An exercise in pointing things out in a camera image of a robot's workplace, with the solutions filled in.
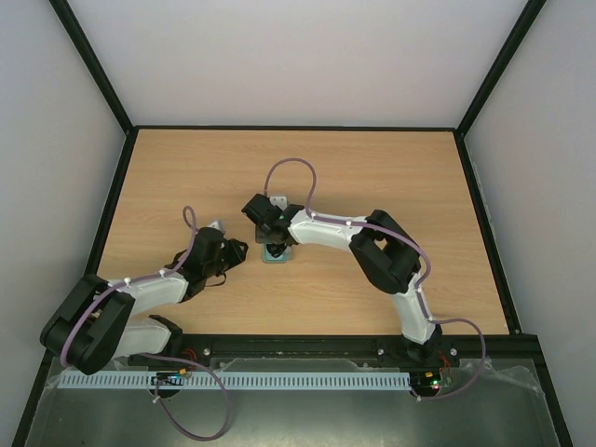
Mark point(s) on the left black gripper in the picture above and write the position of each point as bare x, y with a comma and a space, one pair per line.
237, 256

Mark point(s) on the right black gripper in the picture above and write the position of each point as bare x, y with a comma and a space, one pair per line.
273, 235

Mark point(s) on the grey glasses case green lining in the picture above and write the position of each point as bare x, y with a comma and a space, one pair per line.
282, 260

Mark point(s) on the black sunglasses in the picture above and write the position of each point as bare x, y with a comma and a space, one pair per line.
275, 251

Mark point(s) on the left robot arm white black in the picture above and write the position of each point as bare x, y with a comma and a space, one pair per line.
96, 322

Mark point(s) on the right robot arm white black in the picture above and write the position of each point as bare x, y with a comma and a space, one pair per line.
388, 258

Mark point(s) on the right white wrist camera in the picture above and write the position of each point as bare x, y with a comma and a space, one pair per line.
279, 201

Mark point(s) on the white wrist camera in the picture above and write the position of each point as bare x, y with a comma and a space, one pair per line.
218, 225
279, 201

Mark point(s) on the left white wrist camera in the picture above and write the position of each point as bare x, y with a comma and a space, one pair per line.
218, 225

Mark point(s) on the black enclosure frame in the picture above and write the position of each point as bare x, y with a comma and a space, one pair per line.
515, 37

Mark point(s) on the light blue slotted cable duct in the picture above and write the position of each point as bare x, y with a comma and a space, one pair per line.
374, 381

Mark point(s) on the black aluminium front rail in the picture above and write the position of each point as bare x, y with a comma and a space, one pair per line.
391, 351

